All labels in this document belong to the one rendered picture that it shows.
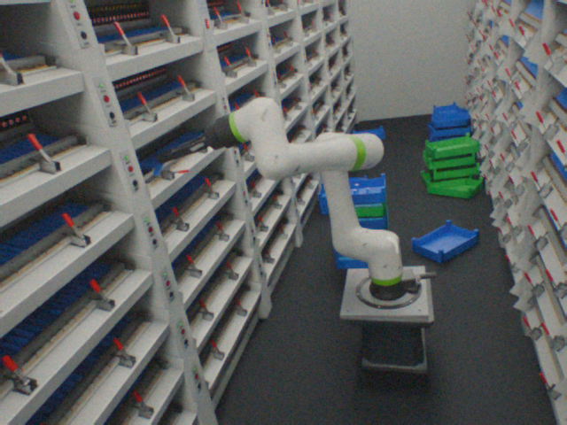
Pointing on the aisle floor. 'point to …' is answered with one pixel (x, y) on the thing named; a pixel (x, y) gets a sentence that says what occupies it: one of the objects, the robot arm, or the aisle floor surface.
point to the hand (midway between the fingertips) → (168, 155)
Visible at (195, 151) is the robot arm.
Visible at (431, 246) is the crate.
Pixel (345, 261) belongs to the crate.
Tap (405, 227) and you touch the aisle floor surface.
